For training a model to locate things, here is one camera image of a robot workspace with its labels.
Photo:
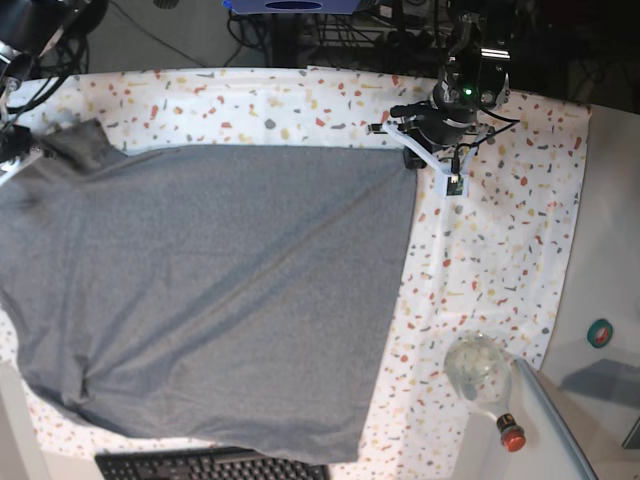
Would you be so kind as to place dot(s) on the green tape roll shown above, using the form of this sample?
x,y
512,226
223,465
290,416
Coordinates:
x,y
600,333

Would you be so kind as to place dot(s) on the blue box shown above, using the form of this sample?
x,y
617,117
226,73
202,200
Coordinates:
x,y
246,7

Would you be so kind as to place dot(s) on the black computer keyboard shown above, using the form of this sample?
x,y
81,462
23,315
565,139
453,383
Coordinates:
x,y
229,463

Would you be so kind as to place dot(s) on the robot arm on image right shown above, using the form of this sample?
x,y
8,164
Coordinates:
x,y
473,78

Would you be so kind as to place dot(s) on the grey t-shirt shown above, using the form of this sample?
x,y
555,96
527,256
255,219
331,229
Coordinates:
x,y
239,294

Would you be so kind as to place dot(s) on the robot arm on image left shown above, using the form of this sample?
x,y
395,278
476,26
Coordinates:
x,y
46,38

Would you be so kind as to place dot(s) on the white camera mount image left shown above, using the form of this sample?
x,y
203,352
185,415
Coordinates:
x,y
11,168

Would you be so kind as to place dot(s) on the terrazzo patterned tablecloth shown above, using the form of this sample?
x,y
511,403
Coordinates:
x,y
494,261

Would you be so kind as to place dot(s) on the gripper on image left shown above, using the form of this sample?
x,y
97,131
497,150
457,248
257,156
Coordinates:
x,y
16,141

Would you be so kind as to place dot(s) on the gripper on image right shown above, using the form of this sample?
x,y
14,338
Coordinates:
x,y
435,127

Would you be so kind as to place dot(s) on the clear glass bottle red cap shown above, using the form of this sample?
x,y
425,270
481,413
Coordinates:
x,y
480,373

